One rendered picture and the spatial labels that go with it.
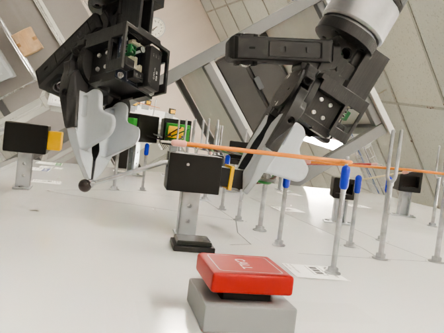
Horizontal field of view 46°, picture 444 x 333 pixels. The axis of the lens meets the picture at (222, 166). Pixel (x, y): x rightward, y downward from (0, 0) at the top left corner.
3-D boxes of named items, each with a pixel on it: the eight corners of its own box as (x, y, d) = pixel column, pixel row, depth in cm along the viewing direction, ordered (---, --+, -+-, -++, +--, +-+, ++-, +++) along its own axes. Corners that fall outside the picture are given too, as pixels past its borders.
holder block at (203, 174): (163, 185, 59) (167, 150, 59) (212, 190, 60) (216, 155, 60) (166, 189, 55) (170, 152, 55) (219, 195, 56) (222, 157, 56)
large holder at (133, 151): (170, 175, 136) (176, 119, 135) (133, 177, 120) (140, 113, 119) (147, 172, 138) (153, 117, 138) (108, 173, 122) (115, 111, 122)
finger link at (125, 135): (123, 174, 53) (131, 90, 55) (81, 180, 56) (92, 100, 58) (143, 182, 55) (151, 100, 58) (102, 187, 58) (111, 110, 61)
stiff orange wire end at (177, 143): (159, 144, 44) (160, 137, 44) (348, 165, 48) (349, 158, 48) (161, 145, 43) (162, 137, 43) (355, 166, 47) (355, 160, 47)
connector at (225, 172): (201, 180, 59) (203, 163, 59) (242, 187, 60) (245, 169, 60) (205, 184, 56) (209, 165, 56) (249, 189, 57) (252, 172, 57)
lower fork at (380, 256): (392, 261, 57) (409, 130, 56) (377, 260, 56) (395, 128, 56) (382, 257, 59) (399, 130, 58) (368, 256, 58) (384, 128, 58)
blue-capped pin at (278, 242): (270, 243, 59) (279, 166, 59) (283, 244, 59) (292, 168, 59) (273, 246, 57) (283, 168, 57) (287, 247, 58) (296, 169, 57)
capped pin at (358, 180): (356, 248, 62) (366, 176, 61) (343, 246, 62) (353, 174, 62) (355, 246, 63) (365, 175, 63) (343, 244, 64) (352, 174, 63)
